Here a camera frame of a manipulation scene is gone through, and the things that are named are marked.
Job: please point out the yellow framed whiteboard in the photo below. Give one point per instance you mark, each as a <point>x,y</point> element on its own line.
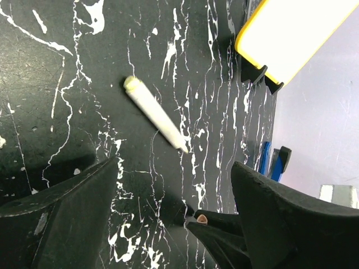
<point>280,37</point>

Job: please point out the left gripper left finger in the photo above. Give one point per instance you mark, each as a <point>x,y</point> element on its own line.
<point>62,226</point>

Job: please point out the white pen peach cap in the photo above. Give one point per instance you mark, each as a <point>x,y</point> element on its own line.
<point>146,102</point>

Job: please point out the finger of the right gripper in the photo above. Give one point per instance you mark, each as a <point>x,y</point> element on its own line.
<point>174,211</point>
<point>227,250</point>

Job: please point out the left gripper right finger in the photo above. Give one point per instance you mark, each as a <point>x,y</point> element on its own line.
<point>284,228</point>

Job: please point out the blue black tool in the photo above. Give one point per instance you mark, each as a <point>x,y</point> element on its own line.
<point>279,161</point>

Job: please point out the aluminium frame rail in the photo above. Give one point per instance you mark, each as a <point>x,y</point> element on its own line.
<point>344,195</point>

